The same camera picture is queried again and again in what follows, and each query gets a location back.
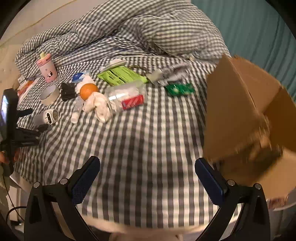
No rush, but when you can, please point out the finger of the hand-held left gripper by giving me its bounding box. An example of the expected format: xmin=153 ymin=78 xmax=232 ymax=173
xmin=14 ymin=124 xmax=49 ymax=147
xmin=16 ymin=108 xmax=33 ymax=118

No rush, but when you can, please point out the small clear bottle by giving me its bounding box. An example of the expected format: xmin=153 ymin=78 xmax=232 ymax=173
xmin=70 ymin=96 xmax=84 ymax=123

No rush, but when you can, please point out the black cable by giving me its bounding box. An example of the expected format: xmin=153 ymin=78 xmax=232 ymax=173
xmin=6 ymin=205 xmax=26 ymax=223

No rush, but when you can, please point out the brown cardboard box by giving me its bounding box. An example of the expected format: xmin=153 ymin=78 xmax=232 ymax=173
xmin=203 ymin=54 xmax=296 ymax=201

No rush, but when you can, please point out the red orange flat box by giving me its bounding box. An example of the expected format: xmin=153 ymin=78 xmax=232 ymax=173
xmin=17 ymin=78 xmax=39 ymax=96

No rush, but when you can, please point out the blue white round pack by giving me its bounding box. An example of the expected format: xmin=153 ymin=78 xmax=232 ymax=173
xmin=71 ymin=72 xmax=92 ymax=84

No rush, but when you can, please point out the beige padded headboard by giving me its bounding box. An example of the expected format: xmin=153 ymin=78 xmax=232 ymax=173
xmin=0 ymin=39 xmax=26 ymax=98

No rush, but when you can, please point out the white power adapter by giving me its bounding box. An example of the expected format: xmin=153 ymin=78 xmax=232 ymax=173
xmin=147 ymin=70 xmax=165 ymax=84

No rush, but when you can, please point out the teal curtain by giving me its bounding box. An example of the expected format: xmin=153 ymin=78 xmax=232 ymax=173
xmin=192 ymin=0 xmax=296 ymax=93

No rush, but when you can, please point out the white tape roll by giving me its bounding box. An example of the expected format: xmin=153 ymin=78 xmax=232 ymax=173
xmin=39 ymin=85 xmax=61 ymax=106

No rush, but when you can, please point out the orange fruit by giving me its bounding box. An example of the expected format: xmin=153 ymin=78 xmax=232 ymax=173
xmin=80 ymin=83 xmax=99 ymax=100

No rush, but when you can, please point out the white plug adapter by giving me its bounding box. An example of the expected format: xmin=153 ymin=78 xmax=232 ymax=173
xmin=43 ymin=108 xmax=60 ymax=126

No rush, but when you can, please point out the dark green small packet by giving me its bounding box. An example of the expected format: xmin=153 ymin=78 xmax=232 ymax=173
xmin=165 ymin=82 xmax=195 ymax=96

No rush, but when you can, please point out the pink cup with lid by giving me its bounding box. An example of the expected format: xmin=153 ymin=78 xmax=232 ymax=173
xmin=36 ymin=52 xmax=58 ymax=83

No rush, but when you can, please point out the grey checked duvet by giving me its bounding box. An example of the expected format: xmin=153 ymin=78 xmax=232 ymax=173
xmin=15 ymin=0 xmax=232 ymax=78

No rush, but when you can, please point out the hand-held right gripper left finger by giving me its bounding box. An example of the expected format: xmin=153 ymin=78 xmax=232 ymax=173
xmin=24 ymin=156 xmax=101 ymax=241

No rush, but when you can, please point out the crumpled white tissue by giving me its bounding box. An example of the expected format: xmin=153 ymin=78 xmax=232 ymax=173
xmin=83 ymin=91 xmax=114 ymax=123

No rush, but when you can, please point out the clear plastic box red label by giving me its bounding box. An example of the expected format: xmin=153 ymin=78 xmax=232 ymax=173
xmin=106 ymin=83 xmax=147 ymax=111

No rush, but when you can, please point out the grey checked bed sheet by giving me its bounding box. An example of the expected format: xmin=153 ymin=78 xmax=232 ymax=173
xmin=14 ymin=56 xmax=243 ymax=229

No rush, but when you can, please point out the black small box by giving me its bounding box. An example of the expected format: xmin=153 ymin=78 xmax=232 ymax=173
xmin=60 ymin=82 xmax=77 ymax=100

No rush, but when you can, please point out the person's left hand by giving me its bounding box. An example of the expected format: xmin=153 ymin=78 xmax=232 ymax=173
xmin=0 ymin=149 xmax=21 ymax=165

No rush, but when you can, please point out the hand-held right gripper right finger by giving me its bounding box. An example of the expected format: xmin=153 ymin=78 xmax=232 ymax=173
xmin=195 ymin=158 xmax=271 ymax=241

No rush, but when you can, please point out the lime green packet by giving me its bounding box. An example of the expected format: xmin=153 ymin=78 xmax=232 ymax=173
xmin=97 ymin=65 xmax=148 ymax=88

